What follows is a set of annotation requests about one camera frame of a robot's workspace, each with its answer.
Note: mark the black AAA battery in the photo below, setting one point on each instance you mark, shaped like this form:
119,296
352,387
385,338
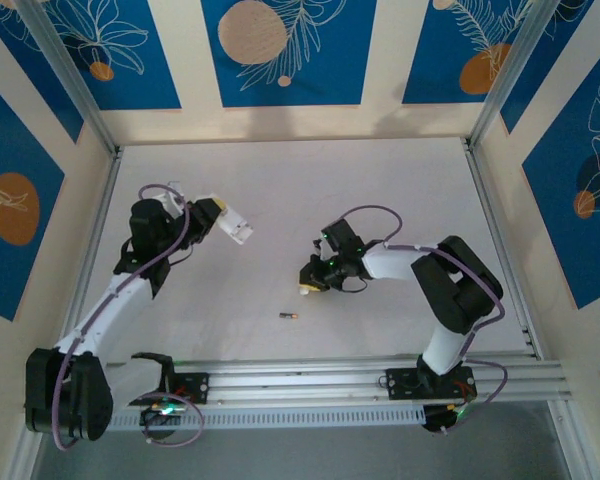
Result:
288,315

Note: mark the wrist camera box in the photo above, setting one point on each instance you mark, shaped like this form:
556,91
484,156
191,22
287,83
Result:
174,197
320,248

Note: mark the white remote control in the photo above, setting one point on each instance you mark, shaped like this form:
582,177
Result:
235,225

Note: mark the black controller board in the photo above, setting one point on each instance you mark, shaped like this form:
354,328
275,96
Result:
160,412
440,417

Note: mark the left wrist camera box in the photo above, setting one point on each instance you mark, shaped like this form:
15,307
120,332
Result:
174,197

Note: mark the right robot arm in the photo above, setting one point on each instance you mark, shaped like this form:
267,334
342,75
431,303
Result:
450,290

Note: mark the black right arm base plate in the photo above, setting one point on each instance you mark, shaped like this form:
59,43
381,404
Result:
400,382

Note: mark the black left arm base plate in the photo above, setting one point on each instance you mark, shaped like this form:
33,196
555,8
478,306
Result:
195,387

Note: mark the aluminium frame post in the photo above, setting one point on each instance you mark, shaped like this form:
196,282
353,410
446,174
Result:
505,75
70,75

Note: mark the aluminium frame leg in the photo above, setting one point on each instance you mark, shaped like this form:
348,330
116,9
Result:
566,450
22,462

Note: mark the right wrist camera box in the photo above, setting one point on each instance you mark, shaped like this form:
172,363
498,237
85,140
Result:
320,248

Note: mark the aluminium mounting rail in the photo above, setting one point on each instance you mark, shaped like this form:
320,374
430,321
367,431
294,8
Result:
300,380

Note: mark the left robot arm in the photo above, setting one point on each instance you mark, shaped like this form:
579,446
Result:
105,310

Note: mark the aluminium table side rail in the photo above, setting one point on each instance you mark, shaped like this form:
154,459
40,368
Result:
107,190
481,175

